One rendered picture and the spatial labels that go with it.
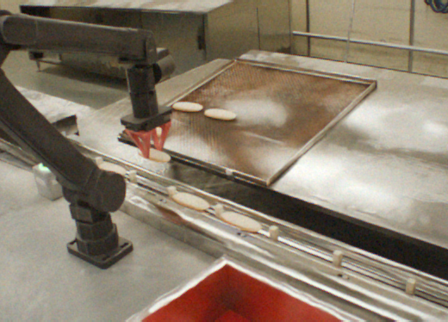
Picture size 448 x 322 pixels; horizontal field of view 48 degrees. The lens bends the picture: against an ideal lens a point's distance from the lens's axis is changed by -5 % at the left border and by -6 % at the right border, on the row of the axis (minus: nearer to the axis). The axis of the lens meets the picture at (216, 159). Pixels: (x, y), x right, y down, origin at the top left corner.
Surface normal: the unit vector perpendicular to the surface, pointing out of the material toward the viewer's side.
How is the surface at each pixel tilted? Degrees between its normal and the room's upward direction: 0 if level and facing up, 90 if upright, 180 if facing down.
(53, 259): 0
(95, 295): 0
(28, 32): 90
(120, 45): 90
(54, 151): 92
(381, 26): 90
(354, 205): 10
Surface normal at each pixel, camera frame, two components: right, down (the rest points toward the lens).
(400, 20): -0.68, 0.36
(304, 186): -0.20, -0.83
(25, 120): 0.88, 0.17
